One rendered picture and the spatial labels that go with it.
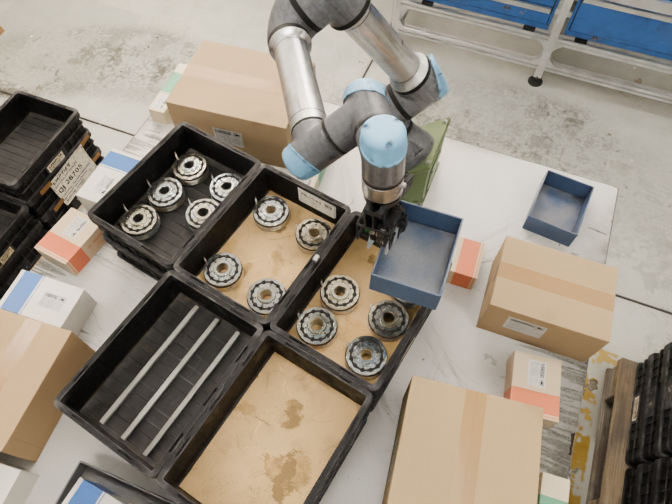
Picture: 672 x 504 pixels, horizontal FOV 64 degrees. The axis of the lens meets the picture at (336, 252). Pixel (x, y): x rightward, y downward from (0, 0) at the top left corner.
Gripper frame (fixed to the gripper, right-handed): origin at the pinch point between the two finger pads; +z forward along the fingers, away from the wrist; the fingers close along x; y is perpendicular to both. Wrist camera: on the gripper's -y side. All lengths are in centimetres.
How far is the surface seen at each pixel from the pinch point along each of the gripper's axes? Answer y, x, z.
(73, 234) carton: 13, -92, 29
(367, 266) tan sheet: -7.7, -7.5, 29.1
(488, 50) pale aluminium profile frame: -193, -10, 97
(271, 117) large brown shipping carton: -41, -52, 19
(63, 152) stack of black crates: -25, -141, 52
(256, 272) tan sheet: 5.7, -34.5, 27.3
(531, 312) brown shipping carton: -10.2, 36.3, 29.1
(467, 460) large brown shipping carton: 31, 31, 25
